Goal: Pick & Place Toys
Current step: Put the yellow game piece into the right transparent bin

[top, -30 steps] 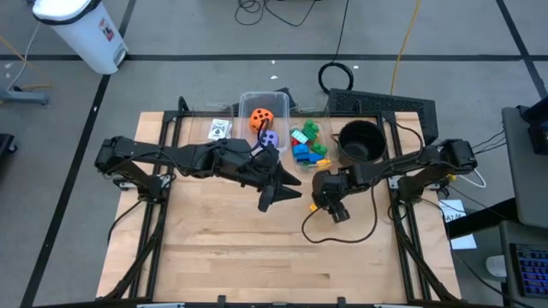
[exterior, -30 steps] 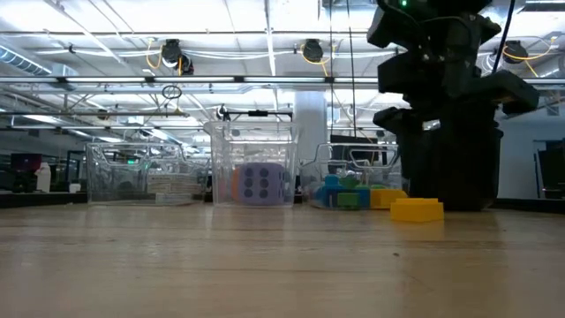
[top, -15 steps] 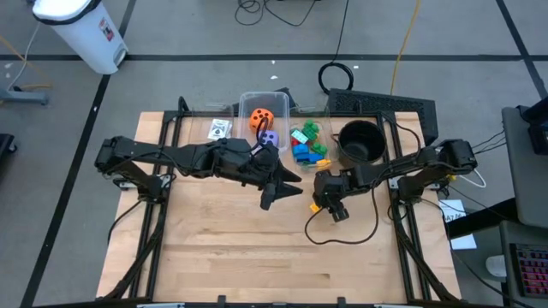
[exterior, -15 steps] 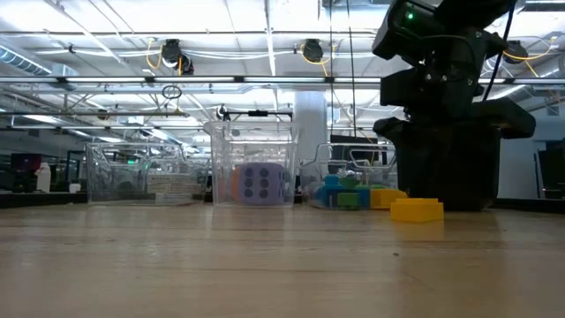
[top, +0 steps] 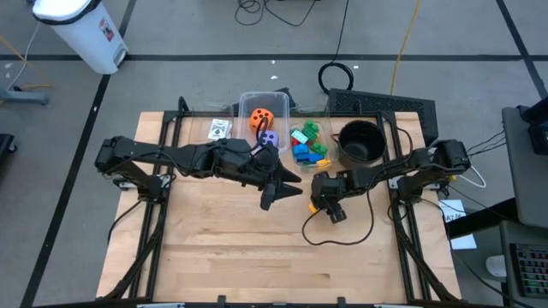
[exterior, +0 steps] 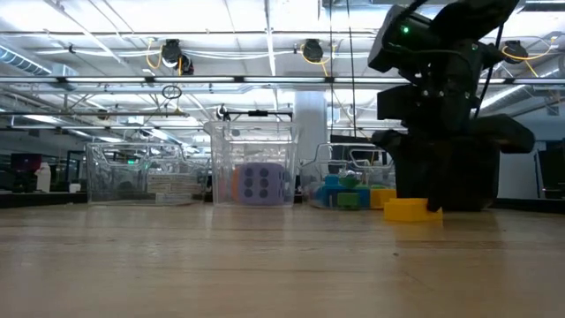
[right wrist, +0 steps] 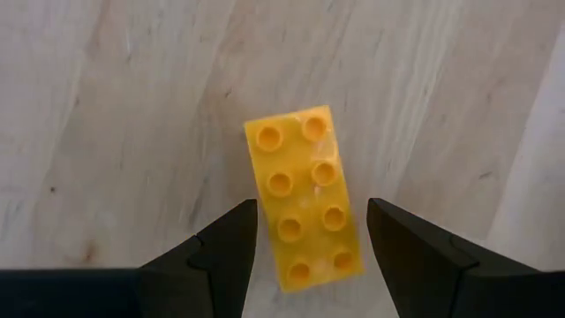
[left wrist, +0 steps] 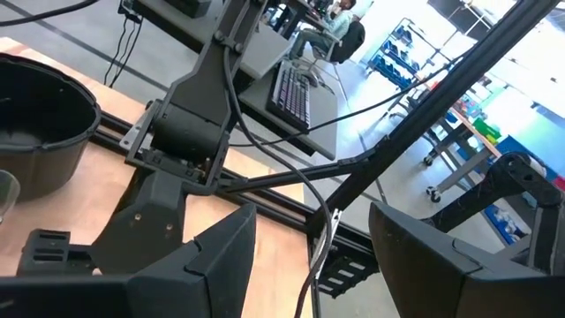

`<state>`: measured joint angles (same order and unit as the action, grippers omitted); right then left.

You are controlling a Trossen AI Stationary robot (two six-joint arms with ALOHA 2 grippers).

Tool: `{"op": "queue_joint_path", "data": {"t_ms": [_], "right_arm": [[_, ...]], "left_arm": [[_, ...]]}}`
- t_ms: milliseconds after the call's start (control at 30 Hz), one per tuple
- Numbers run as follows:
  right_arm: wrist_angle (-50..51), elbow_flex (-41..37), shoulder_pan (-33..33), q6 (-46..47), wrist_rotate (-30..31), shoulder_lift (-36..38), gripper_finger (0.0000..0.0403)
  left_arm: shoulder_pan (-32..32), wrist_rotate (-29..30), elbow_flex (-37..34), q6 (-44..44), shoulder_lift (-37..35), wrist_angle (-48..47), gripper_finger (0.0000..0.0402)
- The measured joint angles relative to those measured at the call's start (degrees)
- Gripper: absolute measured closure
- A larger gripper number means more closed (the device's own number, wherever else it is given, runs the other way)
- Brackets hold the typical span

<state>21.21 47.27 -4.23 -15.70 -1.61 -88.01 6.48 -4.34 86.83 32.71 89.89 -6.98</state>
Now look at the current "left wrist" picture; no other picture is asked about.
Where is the grey side desk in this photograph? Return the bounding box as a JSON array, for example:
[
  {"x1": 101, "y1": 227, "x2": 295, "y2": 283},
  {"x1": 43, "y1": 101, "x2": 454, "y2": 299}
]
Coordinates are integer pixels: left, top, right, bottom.
[{"x1": 132, "y1": 0, "x2": 293, "y2": 81}]

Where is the blue storage bin rack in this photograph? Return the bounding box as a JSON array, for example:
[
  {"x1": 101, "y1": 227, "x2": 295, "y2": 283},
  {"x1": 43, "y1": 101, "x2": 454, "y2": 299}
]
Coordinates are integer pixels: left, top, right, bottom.
[{"x1": 368, "y1": 17, "x2": 427, "y2": 92}]

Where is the black monitor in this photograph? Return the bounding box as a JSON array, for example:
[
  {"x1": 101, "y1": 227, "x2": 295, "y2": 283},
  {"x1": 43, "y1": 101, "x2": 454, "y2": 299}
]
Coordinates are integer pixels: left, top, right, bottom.
[{"x1": 163, "y1": 0, "x2": 214, "y2": 19}]

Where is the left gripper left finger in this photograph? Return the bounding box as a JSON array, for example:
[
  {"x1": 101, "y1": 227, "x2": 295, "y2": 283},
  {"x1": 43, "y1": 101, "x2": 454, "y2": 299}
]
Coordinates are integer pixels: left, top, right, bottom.
[{"x1": 0, "y1": 202, "x2": 258, "y2": 318}]

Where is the low clear plastic tray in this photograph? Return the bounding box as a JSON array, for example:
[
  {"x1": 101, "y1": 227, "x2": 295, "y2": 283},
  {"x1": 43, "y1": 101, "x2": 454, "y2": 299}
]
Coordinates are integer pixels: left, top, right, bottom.
[{"x1": 0, "y1": 170, "x2": 22, "y2": 224}]

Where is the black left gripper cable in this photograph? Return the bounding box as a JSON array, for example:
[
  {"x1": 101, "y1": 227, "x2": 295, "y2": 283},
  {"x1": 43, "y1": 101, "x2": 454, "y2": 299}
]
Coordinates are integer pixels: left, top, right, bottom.
[{"x1": 0, "y1": 0, "x2": 99, "y2": 28}]

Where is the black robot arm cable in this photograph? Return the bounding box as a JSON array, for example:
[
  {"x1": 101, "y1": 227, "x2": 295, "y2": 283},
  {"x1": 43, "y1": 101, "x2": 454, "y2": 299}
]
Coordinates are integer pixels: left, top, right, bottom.
[{"x1": 222, "y1": 46, "x2": 333, "y2": 318}]

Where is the wheeled workbench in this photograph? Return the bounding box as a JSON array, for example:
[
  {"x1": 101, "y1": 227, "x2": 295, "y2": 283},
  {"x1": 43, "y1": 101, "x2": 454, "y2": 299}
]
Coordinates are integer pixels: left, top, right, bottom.
[{"x1": 423, "y1": 105, "x2": 504, "y2": 204}]

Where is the person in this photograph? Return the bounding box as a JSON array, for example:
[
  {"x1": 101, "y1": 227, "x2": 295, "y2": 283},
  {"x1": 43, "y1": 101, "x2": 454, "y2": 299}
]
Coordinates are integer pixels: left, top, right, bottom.
[{"x1": 289, "y1": 0, "x2": 358, "y2": 61}]

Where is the black office chair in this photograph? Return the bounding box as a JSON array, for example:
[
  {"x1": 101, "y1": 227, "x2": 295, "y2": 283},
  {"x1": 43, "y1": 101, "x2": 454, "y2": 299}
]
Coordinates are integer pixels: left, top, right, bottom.
[{"x1": 308, "y1": 19, "x2": 367, "y2": 89}]

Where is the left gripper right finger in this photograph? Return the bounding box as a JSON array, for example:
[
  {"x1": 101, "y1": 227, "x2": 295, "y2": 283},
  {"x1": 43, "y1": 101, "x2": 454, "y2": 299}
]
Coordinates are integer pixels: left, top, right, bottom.
[{"x1": 368, "y1": 201, "x2": 565, "y2": 318}]

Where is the black leader arm handle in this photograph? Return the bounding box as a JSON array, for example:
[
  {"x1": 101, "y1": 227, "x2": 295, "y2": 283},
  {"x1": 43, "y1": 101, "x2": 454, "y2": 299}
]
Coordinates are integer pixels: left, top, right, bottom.
[{"x1": 422, "y1": 152, "x2": 565, "y2": 275}]

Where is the thin black cable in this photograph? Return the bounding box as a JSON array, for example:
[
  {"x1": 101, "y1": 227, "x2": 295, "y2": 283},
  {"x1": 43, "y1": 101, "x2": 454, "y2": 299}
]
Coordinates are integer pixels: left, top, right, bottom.
[{"x1": 229, "y1": 48, "x2": 470, "y2": 149}]

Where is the backlit keyboard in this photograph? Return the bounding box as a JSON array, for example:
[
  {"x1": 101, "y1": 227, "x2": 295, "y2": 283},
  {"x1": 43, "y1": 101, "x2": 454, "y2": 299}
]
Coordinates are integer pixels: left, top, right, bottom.
[{"x1": 267, "y1": 59, "x2": 313, "y2": 133}]

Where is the black bucket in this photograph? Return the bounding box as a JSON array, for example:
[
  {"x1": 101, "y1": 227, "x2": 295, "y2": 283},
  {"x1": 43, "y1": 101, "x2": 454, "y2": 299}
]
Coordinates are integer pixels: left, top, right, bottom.
[{"x1": 0, "y1": 52, "x2": 102, "y2": 202}]

